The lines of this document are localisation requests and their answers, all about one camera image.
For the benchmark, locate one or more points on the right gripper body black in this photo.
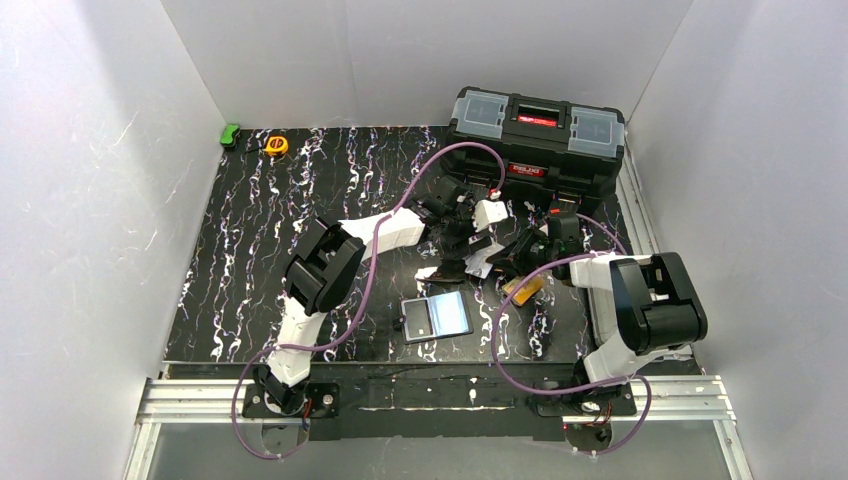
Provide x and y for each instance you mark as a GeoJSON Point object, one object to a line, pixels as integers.
{"type": "Point", "coordinates": [521, 250]}

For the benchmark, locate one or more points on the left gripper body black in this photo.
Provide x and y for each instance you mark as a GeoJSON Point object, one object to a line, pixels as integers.
{"type": "Point", "coordinates": [460, 241]}

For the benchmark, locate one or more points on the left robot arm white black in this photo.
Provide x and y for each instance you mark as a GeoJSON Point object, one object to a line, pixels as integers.
{"type": "Point", "coordinates": [320, 273]}

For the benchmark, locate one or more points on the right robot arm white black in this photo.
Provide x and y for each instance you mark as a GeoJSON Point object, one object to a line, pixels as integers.
{"type": "Point", "coordinates": [611, 361]}

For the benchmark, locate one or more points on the white card on table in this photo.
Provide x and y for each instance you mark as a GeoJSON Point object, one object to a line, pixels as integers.
{"type": "Point", "coordinates": [476, 264]}

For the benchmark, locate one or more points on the orange object on table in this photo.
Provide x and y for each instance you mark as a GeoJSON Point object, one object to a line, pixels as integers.
{"type": "Point", "coordinates": [525, 293]}

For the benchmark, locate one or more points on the yellow tape measure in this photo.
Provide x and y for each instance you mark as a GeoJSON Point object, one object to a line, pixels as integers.
{"type": "Point", "coordinates": [276, 145]}

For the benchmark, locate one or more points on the green small object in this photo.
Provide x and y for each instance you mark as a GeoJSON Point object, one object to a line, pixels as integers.
{"type": "Point", "coordinates": [230, 136]}

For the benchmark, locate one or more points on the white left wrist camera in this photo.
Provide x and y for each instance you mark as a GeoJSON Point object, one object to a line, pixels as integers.
{"type": "Point", "coordinates": [488, 212]}

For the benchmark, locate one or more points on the aluminium frame rail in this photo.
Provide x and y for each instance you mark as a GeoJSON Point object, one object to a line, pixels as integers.
{"type": "Point", "coordinates": [655, 303]}

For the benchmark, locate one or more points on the black toolbox with red handle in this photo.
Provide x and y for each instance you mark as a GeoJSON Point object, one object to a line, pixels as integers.
{"type": "Point", "coordinates": [541, 149]}

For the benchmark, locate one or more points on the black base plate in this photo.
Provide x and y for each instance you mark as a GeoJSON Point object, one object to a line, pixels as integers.
{"type": "Point", "coordinates": [370, 400]}

